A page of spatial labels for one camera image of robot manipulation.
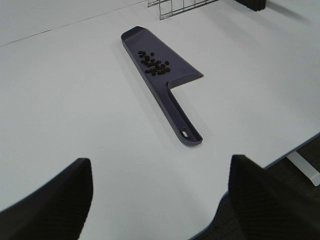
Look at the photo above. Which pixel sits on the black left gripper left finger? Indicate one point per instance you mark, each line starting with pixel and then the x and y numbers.
pixel 56 211

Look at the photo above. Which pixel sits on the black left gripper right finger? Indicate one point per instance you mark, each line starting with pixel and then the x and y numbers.
pixel 266 208

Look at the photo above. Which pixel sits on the pile of coffee beans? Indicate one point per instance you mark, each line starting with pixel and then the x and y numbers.
pixel 151 65

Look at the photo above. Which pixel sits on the grey plastic dustpan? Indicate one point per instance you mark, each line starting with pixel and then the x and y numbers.
pixel 140 38

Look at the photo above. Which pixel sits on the grey hand brush black bristles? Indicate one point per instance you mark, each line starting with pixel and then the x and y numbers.
pixel 255 5

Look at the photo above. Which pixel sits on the white table leg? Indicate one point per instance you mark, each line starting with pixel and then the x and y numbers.
pixel 305 167

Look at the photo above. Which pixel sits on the metal wire dish rack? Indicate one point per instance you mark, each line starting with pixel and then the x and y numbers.
pixel 170 8

